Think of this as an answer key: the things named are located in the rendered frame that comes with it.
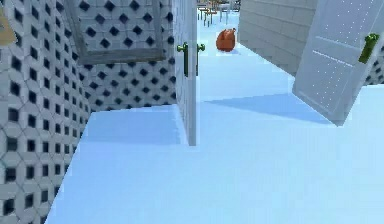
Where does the orange round bag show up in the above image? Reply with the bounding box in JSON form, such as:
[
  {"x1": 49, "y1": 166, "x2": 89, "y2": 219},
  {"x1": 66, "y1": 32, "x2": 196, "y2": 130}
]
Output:
[{"x1": 215, "y1": 27, "x2": 237, "y2": 53}]

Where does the white panelled room door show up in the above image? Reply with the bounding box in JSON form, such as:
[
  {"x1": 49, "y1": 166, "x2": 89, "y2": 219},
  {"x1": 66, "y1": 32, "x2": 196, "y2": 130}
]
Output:
[{"x1": 292, "y1": 0, "x2": 384, "y2": 127}]

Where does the green door handle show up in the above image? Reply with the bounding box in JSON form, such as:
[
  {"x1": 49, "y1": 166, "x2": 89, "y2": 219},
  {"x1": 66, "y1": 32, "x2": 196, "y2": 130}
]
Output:
[
  {"x1": 195, "y1": 43, "x2": 206, "y2": 77},
  {"x1": 176, "y1": 42, "x2": 190, "y2": 78},
  {"x1": 358, "y1": 32, "x2": 381, "y2": 65}
]

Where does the grey framed wall mirror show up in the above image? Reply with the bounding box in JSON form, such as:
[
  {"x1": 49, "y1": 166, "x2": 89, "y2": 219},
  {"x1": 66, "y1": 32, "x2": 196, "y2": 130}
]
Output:
[{"x1": 63, "y1": 0, "x2": 167, "y2": 66}]

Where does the tan object on wall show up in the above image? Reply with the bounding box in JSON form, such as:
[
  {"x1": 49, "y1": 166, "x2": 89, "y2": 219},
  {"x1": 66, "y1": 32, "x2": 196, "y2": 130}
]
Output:
[{"x1": 0, "y1": 8, "x2": 17, "y2": 47}]

